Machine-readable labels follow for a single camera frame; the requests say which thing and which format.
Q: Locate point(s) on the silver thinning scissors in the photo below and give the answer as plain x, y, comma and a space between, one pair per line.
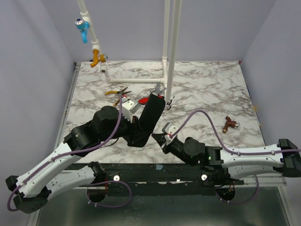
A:
168, 104

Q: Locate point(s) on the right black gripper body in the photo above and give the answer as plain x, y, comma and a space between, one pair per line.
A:
163, 142

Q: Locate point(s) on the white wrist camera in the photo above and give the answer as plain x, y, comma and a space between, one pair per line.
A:
169, 128
129, 108

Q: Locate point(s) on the blue faucet tap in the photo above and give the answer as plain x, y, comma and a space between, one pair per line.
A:
83, 27

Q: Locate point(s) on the brown faucet tap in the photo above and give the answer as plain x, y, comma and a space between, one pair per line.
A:
230, 124

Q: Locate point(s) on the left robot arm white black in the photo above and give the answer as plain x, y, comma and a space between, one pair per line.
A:
32, 190

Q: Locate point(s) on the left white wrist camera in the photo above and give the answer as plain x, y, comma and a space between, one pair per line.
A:
129, 108

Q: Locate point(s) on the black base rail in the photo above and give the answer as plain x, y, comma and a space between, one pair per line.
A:
139, 179

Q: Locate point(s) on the yellow handled pliers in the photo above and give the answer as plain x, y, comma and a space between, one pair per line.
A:
122, 92

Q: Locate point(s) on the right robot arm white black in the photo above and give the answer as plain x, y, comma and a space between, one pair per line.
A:
282, 158

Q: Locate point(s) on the white PVC pipe frame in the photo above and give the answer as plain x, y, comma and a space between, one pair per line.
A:
169, 47

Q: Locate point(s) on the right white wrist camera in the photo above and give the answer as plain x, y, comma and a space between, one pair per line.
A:
169, 128

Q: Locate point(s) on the orange faucet tap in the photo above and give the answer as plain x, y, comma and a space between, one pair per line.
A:
98, 58

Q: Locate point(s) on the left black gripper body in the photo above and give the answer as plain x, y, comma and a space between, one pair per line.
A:
131, 128

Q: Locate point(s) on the red utility knife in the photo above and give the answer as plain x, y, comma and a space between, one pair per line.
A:
144, 100

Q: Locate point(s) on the black fabric tool case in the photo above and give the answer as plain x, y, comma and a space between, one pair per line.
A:
151, 113

